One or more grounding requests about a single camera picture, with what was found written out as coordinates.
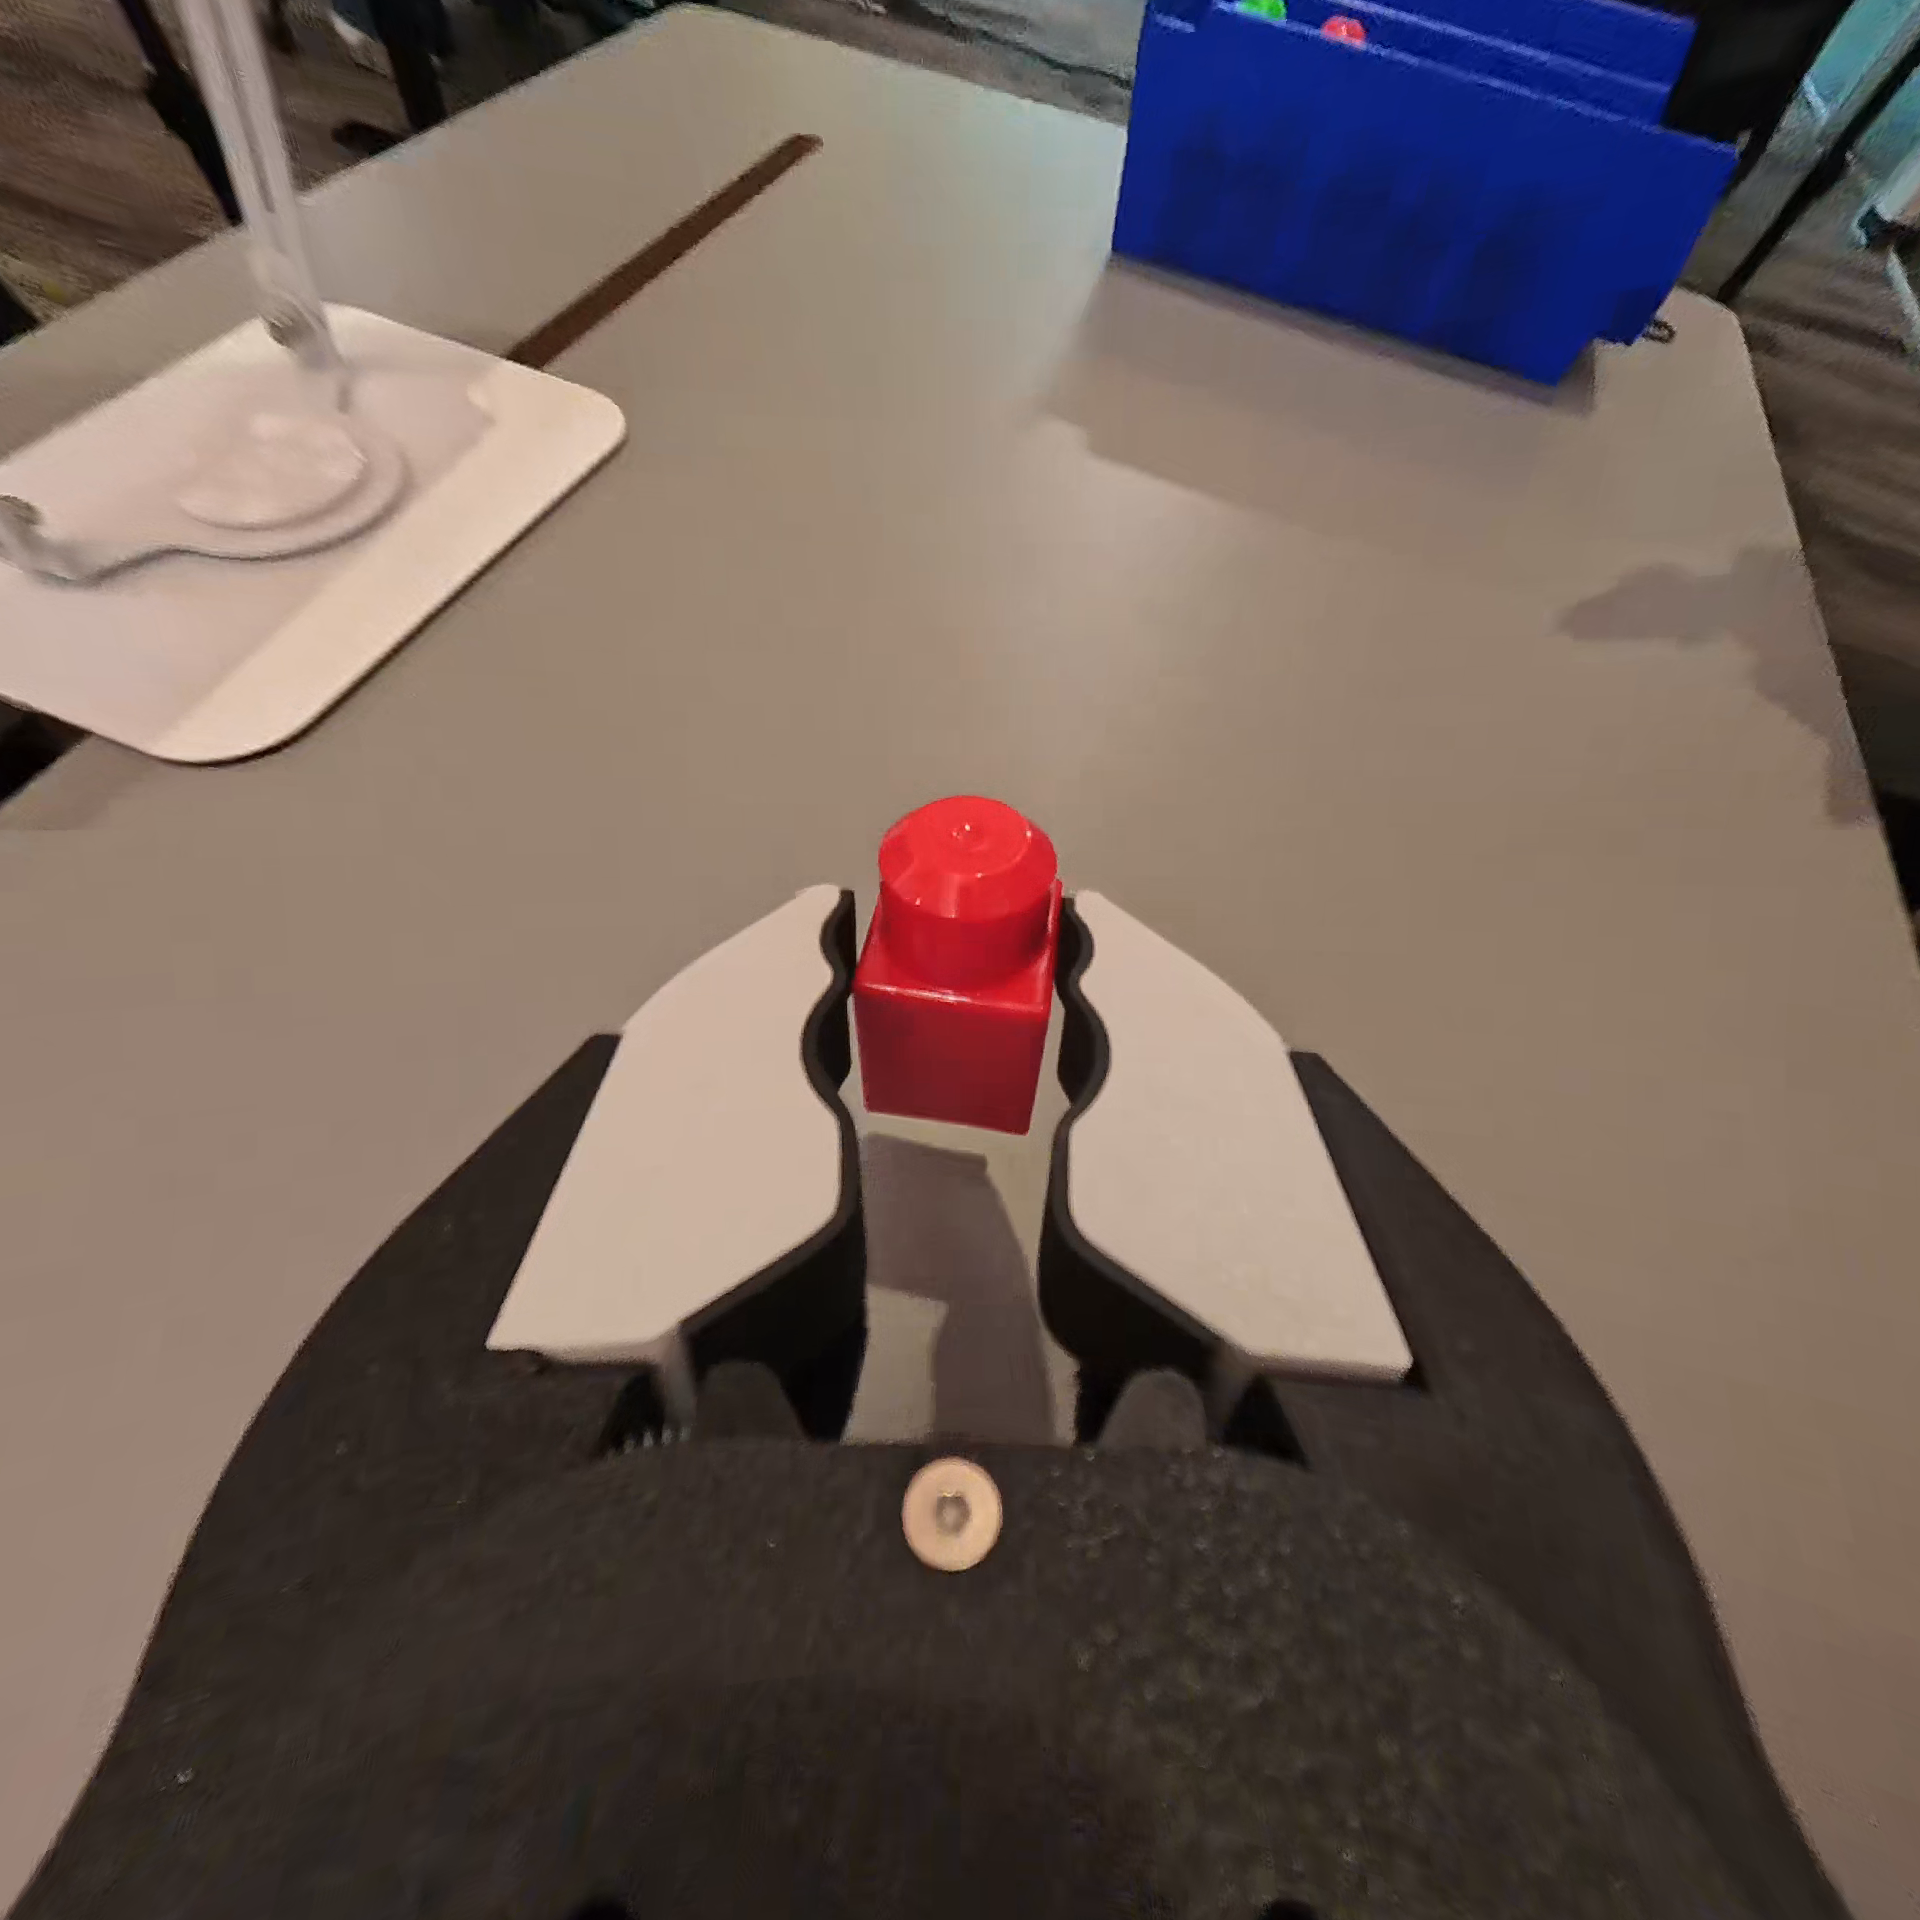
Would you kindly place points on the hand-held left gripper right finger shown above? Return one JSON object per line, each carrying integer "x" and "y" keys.
{"x": 1214, "y": 1201}

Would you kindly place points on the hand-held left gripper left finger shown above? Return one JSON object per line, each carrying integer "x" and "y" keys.
{"x": 691, "y": 1185}

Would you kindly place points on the red single-stud block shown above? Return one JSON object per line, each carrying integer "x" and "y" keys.
{"x": 953, "y": 1036}

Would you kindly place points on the blue plastic bin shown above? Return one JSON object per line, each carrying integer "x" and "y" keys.
{"x": 1394, "y": 211}

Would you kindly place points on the white document stand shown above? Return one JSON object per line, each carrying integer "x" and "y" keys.
{"x": 375, "y": 570}

